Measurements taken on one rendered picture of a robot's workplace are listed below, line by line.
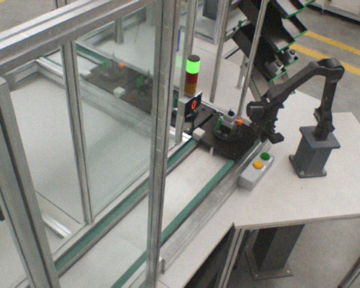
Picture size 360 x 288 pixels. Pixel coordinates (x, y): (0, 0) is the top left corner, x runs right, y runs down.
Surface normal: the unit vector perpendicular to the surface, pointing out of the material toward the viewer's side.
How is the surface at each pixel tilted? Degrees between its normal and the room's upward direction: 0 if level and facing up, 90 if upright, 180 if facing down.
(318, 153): 90
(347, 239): 0
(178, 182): 0
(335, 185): 0
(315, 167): 90
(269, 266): 90
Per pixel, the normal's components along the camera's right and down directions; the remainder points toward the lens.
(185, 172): 0.08, -0.72
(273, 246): 0.17, 0.69
